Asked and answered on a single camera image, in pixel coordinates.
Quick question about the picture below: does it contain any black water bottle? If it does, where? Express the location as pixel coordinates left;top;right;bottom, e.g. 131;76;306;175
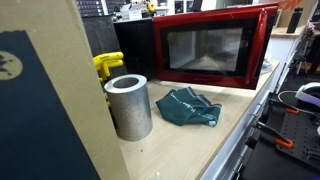
286;7;303;34

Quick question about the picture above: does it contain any grey folded towel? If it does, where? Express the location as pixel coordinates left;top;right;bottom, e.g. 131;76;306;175
260;58;273;75

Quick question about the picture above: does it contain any dark green cloth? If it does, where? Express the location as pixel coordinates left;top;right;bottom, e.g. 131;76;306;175
156;87;222;127

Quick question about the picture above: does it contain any orange handled black clamp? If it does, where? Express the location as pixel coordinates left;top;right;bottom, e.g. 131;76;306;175
254;121;293;149

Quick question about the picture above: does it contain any black perforated board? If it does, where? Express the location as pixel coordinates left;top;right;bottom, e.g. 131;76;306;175
276;112;320;171

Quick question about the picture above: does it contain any yellow clamp tool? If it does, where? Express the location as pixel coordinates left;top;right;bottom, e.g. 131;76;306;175
92;51;125;108

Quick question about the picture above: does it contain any red and black microwave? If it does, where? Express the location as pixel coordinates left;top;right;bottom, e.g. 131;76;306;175
114;2;279;89

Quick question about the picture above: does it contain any large cardboard box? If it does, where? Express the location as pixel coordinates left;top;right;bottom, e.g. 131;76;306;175
0;0;129;180

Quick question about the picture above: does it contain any white VR headset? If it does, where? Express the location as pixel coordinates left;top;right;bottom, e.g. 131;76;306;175
277;82;320;108

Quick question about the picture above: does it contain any grey metal cylinder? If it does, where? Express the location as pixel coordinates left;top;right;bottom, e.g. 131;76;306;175
104;74;153;141

